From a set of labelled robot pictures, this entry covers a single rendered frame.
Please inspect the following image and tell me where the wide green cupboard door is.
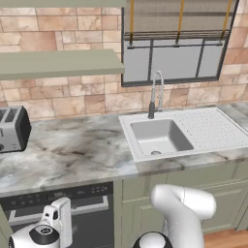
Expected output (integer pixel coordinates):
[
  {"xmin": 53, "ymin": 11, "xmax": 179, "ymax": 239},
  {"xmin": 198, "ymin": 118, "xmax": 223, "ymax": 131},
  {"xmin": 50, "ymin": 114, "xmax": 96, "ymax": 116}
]
[{"xmin": 193, "ymin": 180, "xmax": 248, "ymax": 234}]

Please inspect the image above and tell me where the beige roman blind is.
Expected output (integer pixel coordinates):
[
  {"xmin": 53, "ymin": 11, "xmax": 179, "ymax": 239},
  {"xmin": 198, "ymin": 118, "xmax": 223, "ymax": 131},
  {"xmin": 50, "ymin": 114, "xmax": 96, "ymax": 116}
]
[{"xmin": 123, "ymin": 0, "xmax": 239, "ymax": 43}]

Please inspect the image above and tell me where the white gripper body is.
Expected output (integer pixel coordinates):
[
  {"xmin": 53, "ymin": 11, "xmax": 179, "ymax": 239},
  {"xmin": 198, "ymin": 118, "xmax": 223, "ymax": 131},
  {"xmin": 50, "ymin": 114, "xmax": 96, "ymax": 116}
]
[{"xmin": 58, "ymin": 196, "xmax": 74, "ymax": 248}]

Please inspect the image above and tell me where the narrow green cupboard door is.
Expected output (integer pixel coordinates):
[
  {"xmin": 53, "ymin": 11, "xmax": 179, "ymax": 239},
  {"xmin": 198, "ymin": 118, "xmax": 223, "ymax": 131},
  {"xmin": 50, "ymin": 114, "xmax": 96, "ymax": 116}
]
[{"xmin": 120, "ymin": 173, "xmax": 170, "ymax": 248}]

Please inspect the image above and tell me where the green cupboard drawer front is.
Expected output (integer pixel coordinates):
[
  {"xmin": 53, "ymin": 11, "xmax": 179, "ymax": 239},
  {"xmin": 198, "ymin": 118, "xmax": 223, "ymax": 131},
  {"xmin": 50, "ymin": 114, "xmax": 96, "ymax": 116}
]
[{"xmin": 166, "ymin": 160, "xmax": 248, "ymax": 189}]

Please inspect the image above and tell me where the dark framed window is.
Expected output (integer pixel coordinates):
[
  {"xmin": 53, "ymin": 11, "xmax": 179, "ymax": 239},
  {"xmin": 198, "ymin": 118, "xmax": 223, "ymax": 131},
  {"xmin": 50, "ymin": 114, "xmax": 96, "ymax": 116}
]
[{"xmin": 120, "ymin": 0, "xmax": 240, "ymax": 88}]

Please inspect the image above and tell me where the silver and black toaster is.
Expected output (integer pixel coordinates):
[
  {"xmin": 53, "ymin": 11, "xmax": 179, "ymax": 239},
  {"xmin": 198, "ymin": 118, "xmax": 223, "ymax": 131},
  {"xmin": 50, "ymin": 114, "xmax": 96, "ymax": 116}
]
[{"xmin": 0, "ymin": 105, "xmax": 33, "ymax": 154}]

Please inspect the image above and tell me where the black dishwasher door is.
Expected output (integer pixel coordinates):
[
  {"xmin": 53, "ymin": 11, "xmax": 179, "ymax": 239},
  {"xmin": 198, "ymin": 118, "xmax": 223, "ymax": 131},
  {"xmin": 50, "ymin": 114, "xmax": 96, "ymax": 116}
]
[{"xmin": 0, "ymin": 181, "xmax": 115, "ymax": 248}]

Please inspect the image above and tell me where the green cupboard side panel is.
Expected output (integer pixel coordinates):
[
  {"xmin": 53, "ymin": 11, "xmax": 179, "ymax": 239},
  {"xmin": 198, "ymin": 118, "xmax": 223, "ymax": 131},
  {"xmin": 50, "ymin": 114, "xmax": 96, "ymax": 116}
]
[{"xmin": 0, "ymin": 204, "xmax": 15, "ymax": 248}]

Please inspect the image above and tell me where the silver spring tap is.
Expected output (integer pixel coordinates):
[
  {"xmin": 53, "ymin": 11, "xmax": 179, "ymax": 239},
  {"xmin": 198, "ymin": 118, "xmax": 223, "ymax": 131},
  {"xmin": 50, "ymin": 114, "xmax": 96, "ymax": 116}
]
[{"xmin": 146, "ymin": 70, "xmax": 165, "ymax": 120}]

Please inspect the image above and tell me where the green wall shelf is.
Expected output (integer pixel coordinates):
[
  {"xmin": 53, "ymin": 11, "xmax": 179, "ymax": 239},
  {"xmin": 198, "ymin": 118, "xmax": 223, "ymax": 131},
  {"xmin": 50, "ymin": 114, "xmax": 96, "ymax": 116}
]
[
  {"xmin": 0, "ymin": 48, "xmax": 126, "ymax": 81},
  {"xmin": 0, "ymin": 0, "xmax": 127, "ymax": 9}
]

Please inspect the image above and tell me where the white sink with drainer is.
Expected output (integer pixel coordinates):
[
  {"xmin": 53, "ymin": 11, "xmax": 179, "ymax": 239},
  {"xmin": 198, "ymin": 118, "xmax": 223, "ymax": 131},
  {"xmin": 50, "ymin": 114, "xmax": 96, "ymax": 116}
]
[{"xmin": 117, "ymin": 106, "xmax": 248, "ymax": 163}]

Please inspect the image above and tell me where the silver dishwasher handle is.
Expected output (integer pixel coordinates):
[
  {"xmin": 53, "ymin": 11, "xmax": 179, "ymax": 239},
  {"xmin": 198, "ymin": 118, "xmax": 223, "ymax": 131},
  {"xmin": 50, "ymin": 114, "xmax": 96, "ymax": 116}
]
[{"xmin": 7, "ymin": 194, "xmax": 110, "ymax": 227}]

